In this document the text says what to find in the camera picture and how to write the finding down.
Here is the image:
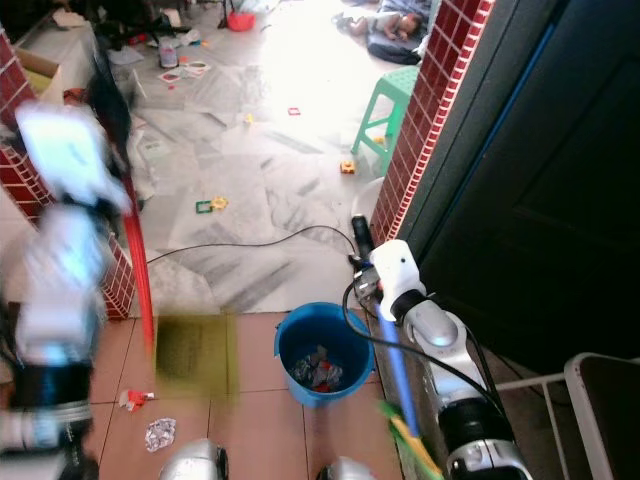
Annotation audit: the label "red handled green broom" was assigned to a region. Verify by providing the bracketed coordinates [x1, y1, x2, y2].
[120, 178, 241, 403]

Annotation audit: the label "person lying on floor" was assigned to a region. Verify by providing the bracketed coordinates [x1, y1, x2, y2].
[345, 3, 436, 67]

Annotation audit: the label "cardboard box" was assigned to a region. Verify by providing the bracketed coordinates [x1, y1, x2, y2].
[15, 47, 65, 101]

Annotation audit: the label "crumpled trash wrappers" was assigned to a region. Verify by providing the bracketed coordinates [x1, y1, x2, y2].
[290, 345, 347, 392]

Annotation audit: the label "blue plastic bucket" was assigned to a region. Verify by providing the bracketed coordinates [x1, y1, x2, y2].
[274, 301, 375, 408]

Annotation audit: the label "red plastic basin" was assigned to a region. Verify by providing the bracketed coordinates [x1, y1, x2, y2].
[225, 10, 258, 33]

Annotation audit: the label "silver right robot leg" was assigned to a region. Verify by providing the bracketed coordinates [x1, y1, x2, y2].
[314, 457, 380, 480]

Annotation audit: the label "silver robot leg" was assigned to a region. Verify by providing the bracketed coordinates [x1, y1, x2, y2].
[314, 457, 380, 480]
[159, 437, 230, 480]

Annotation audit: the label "green plastic stool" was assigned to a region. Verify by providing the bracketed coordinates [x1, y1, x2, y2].
[349, 64, 423, 181]

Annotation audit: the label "dark door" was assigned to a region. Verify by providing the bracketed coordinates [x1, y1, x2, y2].
[398, 0, 640, 379]

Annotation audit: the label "white metal rack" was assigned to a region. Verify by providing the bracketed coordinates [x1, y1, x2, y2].
[498, 351, 640, 480]

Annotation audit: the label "silver left robot leg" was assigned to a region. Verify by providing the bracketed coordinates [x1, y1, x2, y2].
[159, 437, 230, 480]

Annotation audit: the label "crumpled silver foil wrapper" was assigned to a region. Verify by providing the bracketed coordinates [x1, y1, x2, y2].
[144, 417, 179, 454]

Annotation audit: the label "red white small wrapper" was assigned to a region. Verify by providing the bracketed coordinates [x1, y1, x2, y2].
[119, 389, 158, 413]

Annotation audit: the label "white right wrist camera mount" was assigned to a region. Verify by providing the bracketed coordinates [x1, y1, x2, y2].
[370, 239, 427, 307]

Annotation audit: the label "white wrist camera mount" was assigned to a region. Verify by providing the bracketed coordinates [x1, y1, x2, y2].
[370, 239, 427, 307]
[15, 104, 133, 211]

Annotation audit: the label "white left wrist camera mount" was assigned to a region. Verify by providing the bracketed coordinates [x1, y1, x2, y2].
[15, 104, 133, 211]

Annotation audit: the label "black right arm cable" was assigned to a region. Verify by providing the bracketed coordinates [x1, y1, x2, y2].
[342, 278, 506, 406]

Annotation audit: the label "black floor cable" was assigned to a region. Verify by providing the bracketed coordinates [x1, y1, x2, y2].
[145, 223, 363, 301]

